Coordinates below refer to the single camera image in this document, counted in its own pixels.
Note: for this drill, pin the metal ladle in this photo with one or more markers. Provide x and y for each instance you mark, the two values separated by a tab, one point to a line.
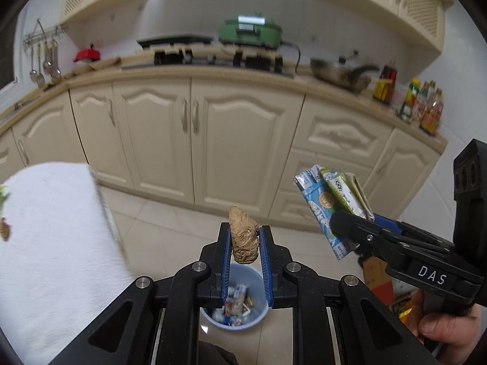
47	64

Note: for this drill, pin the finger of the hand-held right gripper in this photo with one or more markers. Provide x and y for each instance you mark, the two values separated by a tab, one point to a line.
418	237
354	230

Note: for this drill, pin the round table with white cloth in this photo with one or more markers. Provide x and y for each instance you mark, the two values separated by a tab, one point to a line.
53	254

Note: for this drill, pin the metal spoon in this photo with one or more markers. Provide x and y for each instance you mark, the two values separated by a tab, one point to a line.
33	73

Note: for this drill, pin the person's right hand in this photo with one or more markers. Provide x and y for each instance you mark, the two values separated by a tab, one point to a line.
452	330

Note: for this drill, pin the red pot lid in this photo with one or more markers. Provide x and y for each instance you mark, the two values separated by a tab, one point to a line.
87	54

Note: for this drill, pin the green electric pot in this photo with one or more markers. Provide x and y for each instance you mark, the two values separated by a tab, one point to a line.
251	32

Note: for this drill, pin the black grill pan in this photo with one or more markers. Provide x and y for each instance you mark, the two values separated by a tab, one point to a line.
175	40

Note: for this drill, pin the dark sauce bottle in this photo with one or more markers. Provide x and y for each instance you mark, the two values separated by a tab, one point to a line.
386	83

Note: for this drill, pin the steel wok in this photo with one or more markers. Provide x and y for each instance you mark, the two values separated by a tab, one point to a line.
340	74

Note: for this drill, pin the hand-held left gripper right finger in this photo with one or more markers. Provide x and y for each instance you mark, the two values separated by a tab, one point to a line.
265	270

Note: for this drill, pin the metal skimmer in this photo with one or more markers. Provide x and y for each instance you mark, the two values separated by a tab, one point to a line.
55	72

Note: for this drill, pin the blue white carton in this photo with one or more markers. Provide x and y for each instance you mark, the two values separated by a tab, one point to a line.
319	205

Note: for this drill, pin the green yellow bottle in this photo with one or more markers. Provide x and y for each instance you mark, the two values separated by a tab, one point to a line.
409	100

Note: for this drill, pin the brown paper ball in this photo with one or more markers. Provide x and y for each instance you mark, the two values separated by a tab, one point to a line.
243	235

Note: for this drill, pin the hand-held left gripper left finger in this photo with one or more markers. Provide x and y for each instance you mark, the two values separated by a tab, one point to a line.
226	266

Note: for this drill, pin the pile of discarded wrappers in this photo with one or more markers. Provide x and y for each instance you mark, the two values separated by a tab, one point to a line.
236	304

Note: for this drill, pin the metal utensil rack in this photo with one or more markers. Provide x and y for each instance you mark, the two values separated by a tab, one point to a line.
43	36

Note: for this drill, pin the tall cream lattice cabinet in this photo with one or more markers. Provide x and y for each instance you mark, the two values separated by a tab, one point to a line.
399	0

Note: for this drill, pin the oil bottle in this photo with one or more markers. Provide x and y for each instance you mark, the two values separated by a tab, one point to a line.
433	112

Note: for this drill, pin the green white carton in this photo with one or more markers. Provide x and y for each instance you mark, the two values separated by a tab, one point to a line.
348	192

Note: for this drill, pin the cream lower cabinets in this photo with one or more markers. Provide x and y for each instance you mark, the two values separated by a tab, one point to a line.
236	133

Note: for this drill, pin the small brown scrap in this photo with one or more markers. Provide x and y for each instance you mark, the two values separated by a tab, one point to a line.
4	230

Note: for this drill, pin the metal spatula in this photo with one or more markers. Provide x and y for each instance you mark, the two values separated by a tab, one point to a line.
40	80

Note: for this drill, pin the dark cloth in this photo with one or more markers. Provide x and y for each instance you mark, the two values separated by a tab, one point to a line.
215	355

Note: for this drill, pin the colourful packages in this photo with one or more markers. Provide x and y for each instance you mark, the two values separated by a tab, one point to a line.
403	300

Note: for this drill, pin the blue plastic bin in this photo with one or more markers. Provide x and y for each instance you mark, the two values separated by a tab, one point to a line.
247	277

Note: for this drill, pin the beige kitchen countertop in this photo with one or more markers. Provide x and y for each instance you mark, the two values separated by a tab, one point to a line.
342	95

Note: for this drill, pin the cardboard box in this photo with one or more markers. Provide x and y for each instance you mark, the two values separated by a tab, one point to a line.
376	273

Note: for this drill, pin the black gas stove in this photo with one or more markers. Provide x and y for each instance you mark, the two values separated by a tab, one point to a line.
217	61

